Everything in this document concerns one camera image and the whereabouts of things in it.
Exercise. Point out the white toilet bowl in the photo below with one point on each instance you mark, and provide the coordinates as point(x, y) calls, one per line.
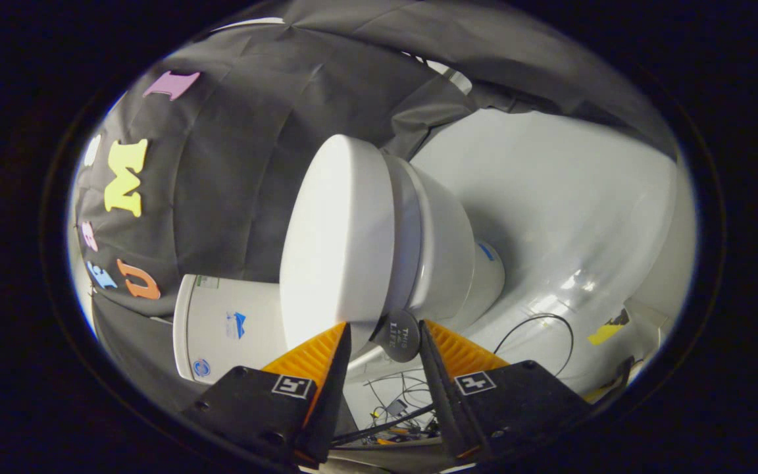
point(448, 250)

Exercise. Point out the white toilet tank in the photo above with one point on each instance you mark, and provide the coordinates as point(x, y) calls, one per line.
point(221, 329)

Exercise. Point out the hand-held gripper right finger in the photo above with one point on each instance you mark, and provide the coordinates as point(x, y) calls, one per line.
point(438, 395)

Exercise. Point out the yellow floor tape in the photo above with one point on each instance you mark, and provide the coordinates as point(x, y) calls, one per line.
point(608, 329)

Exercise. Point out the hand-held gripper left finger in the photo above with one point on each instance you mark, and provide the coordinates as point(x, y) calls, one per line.
point(333, 395)

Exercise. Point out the black backdrop cloth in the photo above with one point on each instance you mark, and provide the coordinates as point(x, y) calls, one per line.
point(234, 171)

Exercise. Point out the white toilet lid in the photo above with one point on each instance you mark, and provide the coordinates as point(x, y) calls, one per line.
point(339, 243)

